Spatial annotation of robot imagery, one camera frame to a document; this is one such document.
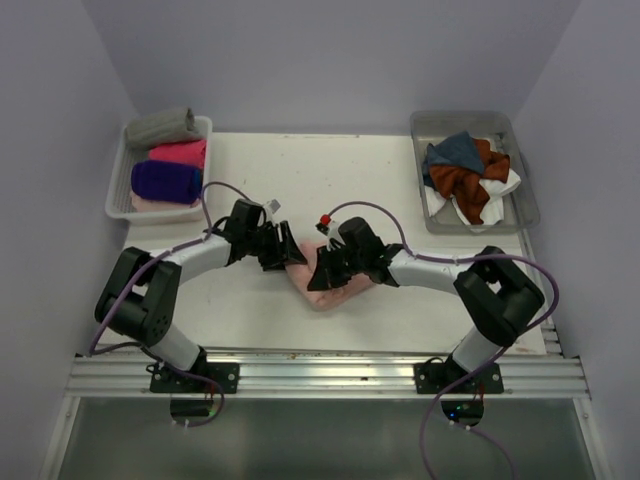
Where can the white plastic basket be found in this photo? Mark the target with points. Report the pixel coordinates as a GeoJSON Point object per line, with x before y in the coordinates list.
{"type": "Point", "coordinates": [118, 204]}

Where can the pale pink rolled towel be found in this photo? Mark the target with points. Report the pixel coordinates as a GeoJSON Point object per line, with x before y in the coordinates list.
{"type": "Point", "coordinates": [142, 205]}

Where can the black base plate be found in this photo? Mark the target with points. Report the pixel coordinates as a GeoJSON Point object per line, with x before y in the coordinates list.
{"type": "Point", "coordinates": [166, 381]}
{"type": "Point", "coordinates": [435, 374]}

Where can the brown towel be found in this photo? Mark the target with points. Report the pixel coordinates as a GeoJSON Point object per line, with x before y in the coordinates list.
{"type": "Point", "coordinates": [463, 185]}

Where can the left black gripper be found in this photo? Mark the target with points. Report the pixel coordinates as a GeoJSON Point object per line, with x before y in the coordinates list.
{"type": "Point", "coordinates": [284, 252]}

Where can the aluminium mounting rail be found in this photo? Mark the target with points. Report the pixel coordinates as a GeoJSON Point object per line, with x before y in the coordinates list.
{"type": "Point", "coordinates": [323, 375]}

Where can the hot pink rolled towel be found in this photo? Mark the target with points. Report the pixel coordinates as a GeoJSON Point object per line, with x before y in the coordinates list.
{"type": "Point", "coordinates": [191, 153]}

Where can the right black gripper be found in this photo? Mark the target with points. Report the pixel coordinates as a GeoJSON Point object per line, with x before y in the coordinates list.
{"type": "Point", "coordinates": [324, 277]}

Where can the purple rolled towel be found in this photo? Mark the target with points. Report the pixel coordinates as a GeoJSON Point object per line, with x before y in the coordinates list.
{"type": "Point", "coordinates": [167, 182]}

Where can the light pink towel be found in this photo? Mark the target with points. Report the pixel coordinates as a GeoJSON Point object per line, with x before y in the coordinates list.
{"type": "Point", "coordinates": [300, 275]}

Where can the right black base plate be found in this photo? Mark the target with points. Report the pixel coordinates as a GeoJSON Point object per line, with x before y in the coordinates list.
{"type": "Point", "coordinates": [435, 374]}

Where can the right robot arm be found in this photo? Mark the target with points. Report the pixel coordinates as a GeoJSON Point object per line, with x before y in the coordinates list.
{"type": "Point", "coordinates": [499, 297]}

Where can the blue grey towel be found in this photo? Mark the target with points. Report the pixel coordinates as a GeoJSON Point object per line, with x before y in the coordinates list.
{"type": "Point", "coordinates": [457, 150]}

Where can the white cloth in bin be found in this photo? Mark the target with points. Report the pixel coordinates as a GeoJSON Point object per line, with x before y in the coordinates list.
{"type": "Point", "coordinates": [491, 214]}

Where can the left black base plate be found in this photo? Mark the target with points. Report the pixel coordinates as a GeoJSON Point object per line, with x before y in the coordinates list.
{"type": "Point", "coordinates": [166, 381]}

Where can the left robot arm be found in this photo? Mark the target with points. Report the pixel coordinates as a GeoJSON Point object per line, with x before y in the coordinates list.
{"type": "Point", "coordinates": [139, 298]}

